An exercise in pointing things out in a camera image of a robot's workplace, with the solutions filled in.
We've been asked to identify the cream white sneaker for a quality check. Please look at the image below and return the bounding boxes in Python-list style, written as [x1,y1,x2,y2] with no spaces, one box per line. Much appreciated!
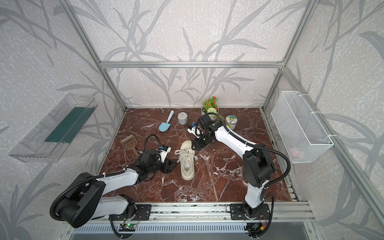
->
[180,141,195,181]

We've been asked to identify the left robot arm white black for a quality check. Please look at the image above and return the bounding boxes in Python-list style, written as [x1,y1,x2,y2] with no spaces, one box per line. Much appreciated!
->
[50,149,177,228]

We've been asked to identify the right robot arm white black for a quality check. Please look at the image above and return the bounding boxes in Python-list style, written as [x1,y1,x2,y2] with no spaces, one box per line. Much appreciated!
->
[188,114,276,214]

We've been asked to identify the white pot with flowers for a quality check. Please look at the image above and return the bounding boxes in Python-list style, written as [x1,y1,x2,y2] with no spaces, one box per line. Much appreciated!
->
[201,96,219,115]

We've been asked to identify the yellow sunflower seed can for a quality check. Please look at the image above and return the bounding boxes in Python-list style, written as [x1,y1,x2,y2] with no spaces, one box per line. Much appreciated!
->
[226,115,238,130]

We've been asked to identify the small silver tin can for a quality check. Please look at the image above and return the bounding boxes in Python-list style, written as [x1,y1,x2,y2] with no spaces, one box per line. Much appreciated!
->
[177,112,188,125]

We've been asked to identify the light blue plastic trowel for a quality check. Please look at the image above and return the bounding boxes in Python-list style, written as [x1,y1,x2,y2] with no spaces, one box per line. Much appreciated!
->
[159,110,175,133]

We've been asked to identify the left green circuit board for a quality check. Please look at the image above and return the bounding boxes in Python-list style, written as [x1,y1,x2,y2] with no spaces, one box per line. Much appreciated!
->
[118,223,138,233]

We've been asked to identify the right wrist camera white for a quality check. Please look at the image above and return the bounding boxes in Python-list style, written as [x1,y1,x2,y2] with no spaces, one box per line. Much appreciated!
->
[188,123,203,138]

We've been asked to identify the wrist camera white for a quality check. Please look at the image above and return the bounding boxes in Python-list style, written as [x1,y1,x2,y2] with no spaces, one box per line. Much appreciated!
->
[188,123,203,138]
[158,145,171,163]

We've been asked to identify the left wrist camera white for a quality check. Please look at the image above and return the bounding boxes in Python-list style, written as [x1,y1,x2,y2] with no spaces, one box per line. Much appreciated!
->
[158,145,171,163]

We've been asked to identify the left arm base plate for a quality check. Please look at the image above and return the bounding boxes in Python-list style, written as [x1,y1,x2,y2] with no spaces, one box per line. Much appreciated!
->
[119,204,152,221]

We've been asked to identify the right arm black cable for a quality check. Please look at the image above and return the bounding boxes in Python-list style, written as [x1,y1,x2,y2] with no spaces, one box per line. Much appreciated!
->
[206,112,292,188]

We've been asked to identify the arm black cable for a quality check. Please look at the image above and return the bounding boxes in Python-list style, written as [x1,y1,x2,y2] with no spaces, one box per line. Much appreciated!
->
[206,112,292,188]
[49,133,161,222]

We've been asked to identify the aluminium frame crossbar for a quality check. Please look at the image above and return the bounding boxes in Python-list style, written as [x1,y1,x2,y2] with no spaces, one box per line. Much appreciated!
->
[100,61,283,69]

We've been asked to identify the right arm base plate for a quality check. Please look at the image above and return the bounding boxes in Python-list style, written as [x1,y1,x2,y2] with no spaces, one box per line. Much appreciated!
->
[229,203,271,221]

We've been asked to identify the white wire mesh basket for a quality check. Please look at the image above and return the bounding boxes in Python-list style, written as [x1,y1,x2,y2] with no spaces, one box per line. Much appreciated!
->
[271,91,334,164]

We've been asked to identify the clear plastic wall shelf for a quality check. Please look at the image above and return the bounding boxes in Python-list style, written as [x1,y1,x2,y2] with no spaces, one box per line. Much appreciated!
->
[9,94,98,163]

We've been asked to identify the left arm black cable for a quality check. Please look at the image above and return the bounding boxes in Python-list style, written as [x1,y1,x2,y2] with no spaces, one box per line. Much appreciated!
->
[49,133,161,222]

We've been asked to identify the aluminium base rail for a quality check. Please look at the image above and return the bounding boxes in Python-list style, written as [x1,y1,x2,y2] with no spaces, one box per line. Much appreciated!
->
[62,201,316,224]

